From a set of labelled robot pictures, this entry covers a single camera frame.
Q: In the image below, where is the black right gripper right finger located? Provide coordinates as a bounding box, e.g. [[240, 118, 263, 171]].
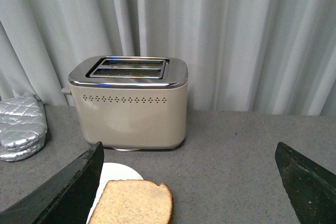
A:
[[275, 142, 335, 223]]

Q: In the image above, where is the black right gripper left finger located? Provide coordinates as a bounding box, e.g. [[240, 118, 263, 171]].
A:
[[1, 142, 104, 223]]

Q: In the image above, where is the brown bread slice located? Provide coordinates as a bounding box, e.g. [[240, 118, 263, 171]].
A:
[[89, 180, 174, 223]]

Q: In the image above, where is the beige two-slot toaster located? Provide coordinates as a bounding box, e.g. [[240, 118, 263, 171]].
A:
[[68, 56, 188, 150]]

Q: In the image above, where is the white round plate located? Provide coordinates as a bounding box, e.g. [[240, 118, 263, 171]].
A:
[[86, 163, 143, 223]]

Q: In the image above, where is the silver quilted oven mitt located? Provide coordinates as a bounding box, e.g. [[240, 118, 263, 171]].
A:
[[1, 95, 48, 162]]

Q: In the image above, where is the grey curtain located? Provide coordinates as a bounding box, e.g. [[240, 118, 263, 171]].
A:
[[1, 0, 335, 115]]

